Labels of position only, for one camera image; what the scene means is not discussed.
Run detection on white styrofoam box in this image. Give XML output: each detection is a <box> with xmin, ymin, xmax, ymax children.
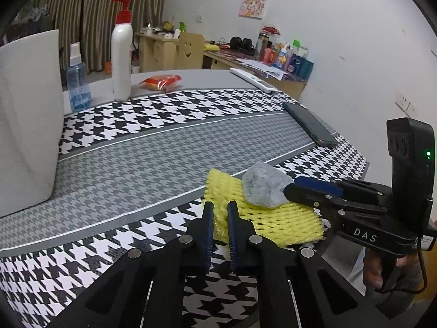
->
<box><xmin>1</xmin><ymin>30</ymin><xmax>64</xmax><ymax>216</ymax></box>

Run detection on white remote control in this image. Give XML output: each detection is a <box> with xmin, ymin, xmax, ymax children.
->
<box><xmin>230</xmin><ymin>68</ymin><xmax>278</xmax><ymax>94</ymax></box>

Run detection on white lotion pump bottle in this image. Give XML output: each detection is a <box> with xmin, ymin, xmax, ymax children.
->
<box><xmin>110</xmin><ymin>0</ymin><xmax>133</xmax><ymax>101</ymax></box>

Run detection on black smartphone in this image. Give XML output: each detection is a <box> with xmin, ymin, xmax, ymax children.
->
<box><xmin>282</xmin><ymin>102</ymin><xmax>338</xmax><ymax>148</ymax></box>

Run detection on person right hand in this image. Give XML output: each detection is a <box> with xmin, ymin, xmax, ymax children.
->
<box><xmin>362</xmin><ymin>245</ymin><xmax>427</xmax><ymax>291</ymax></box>

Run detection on brown curtains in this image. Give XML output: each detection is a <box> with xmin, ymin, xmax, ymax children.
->
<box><xmin>20</xmin><ymin>0</ymin><xmax>172</xmax><ymax>75</ymax></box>

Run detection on blue spray bottle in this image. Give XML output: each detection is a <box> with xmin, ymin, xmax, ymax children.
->
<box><xmin>66</xmin><ymin>42</ymin><xmax>92</xmax><ymax>113</ymax></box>

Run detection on white papers on desk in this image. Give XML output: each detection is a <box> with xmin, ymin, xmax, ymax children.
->
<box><xmin>235</xmin><ymin>58</ymin><xmax>287</xmax><ymax>81</ymax></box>

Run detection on grey cloth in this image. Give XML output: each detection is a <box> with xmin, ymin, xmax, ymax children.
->
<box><xmin>242</xmin><ymin>162</ymin><xmax>294</xmax><ymax>209</ymax></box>

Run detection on houndstooth table cloth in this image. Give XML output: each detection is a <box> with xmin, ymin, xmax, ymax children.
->
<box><xmin>1</xmin><ymin>89</ymin><xmax>369</xmax><ymax>327</ymax></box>

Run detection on red snack packet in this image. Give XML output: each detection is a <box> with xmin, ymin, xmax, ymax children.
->
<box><xmin>138</xmin><ymin>74</ymin><xmax>181</xmax><ymax>92</ymax></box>

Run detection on yellow foam net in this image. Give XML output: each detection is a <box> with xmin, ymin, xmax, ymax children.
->
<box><xmin>204</xmin><ymin>169</ymin><xmax>324</xmax><ymax>247</ymax></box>

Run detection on wooden desk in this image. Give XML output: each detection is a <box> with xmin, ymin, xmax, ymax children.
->
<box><xmin>135</xmin><ymin>33</ymin><xmax>307</xmax><ymax>99</ymax></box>

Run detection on anime wall poster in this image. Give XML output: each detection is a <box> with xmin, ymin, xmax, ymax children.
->
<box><xmin>238</xmin><ymin>0</ymin><xmax>268</xmax><ymax>19</ymax></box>

